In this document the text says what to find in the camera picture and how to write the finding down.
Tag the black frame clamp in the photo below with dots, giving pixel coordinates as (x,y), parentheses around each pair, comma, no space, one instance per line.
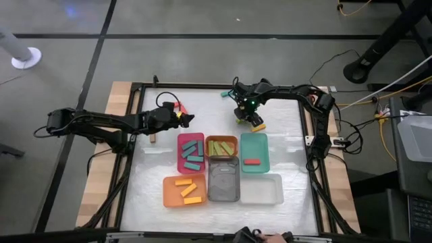
(155,81)

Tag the grey translucent plastic bin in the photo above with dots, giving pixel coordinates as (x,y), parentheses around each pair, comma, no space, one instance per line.
(223,189)

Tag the clear plastic bin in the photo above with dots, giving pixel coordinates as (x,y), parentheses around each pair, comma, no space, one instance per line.
(263,189)

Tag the black stand with round base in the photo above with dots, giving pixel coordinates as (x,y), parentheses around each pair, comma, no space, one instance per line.
(381,44)

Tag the small orange plastic bin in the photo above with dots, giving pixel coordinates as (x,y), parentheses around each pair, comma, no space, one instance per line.
(222,137)

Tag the large orange plastic bin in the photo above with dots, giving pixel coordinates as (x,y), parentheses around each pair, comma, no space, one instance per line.
(170,197)

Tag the black equipment cart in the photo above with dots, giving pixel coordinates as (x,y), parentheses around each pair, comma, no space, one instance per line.
(401,179)

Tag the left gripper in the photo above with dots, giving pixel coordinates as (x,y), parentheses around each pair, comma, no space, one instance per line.
(163,118)

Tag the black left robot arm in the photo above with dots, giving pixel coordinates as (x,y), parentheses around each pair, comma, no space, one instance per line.
(101,119)

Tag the black keyboard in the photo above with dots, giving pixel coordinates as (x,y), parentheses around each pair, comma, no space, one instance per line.
(420,212)

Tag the black aluminium table frame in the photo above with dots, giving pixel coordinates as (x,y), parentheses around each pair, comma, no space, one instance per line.
(189,85)

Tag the silver mounting bracket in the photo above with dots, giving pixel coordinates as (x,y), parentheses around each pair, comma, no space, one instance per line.
(337,141)

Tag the black tripod leg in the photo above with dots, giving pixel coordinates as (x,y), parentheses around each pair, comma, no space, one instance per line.
(420,35)

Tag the white pole with round base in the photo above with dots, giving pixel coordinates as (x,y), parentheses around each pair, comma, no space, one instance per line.
(26,57)

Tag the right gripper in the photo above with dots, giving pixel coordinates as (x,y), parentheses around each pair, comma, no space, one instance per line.
(249,98)

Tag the white tabletop sheet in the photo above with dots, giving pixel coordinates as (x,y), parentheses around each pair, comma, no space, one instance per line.
(152,209)

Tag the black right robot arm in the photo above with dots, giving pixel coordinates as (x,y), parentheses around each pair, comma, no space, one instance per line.
(319,128)

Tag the grey plastic box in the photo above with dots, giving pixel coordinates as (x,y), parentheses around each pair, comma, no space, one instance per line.
(418,138)

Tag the teal plastic bin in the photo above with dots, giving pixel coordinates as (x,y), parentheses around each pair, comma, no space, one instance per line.
(254,145)

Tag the small white tag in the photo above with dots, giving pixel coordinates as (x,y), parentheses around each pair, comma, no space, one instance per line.
(333,88)

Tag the pink plastic bin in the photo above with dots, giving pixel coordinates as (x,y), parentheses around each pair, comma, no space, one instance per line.
(180,167)

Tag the black furniture leg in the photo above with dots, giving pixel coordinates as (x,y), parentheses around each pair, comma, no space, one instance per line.
(10,150)

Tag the yellow block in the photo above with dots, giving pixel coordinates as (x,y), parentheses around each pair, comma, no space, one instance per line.
(192,200)
(183,182)
(260,128)
(188,190)

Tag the person's hand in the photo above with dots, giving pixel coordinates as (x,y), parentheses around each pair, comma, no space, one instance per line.
(273,238)

